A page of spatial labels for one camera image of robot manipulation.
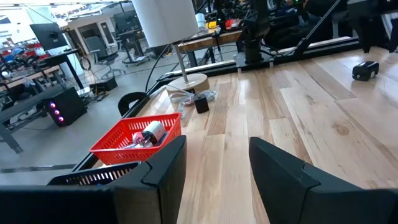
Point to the black plastic basket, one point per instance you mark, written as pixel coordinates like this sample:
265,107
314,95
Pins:
93,177

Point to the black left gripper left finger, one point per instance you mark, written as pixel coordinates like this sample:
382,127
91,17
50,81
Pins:
155,199

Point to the person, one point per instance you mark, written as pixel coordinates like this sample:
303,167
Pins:
18,53

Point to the red plastic basket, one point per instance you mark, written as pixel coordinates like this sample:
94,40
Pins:
118,146

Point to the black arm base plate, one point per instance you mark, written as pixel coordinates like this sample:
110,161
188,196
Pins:
255,59

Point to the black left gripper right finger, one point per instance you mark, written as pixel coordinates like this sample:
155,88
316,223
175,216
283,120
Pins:
276,186

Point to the grey office chair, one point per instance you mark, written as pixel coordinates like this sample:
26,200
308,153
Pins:
102,53

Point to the black and white charger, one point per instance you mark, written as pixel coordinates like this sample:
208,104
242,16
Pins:
155,132

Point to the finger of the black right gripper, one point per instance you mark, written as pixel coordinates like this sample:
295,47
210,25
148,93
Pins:
370,34
394,34

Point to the white shade wooden table lamp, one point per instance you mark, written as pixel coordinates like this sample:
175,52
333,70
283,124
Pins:
168,21

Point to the black aluminium table frame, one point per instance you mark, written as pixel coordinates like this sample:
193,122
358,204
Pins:
317,27

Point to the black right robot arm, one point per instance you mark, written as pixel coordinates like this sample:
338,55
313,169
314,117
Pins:
255,31

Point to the glossy black charger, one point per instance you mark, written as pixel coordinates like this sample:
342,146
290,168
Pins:
365,71

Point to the black computer tower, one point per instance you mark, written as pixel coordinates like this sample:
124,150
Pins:
68,105

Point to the black computer monitor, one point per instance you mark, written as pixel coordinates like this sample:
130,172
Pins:
48,35

